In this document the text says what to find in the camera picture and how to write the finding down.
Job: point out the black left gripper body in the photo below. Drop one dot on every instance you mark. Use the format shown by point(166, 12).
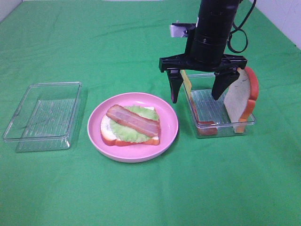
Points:
point(183, 61)

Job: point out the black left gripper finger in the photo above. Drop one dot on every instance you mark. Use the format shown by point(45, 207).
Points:
point(175, 82)
point(223, 79)

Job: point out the bacon strip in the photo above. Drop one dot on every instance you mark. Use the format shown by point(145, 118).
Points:
point(208, 129)
point(142, 120)

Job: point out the green lettuce leaf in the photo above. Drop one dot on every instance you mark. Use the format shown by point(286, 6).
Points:
point(133, 124)

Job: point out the bread slice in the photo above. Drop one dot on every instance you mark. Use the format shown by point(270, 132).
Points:
point(241, 97)
point(107, 134)

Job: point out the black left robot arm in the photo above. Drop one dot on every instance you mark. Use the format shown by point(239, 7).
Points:
point(205, 46)

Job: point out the yellow cheese slice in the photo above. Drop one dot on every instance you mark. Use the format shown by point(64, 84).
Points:
point(187, 84)

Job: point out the right clear plastic tray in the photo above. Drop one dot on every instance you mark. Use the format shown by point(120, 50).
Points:
point(209, 109)

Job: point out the clear plastic tray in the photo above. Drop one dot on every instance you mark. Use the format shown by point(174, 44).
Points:
point(209, 109)
point(45, 118)

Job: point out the pink round plate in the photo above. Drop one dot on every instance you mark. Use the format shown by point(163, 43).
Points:
point(139, 152)

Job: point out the green table cloth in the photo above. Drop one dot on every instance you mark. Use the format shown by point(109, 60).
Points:
point(113, 47)

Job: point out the left clear plastic tray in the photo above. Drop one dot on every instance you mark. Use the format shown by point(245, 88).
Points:
point(45, 118)

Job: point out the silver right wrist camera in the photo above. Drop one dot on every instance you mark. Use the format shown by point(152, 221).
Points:
point(181, 29)

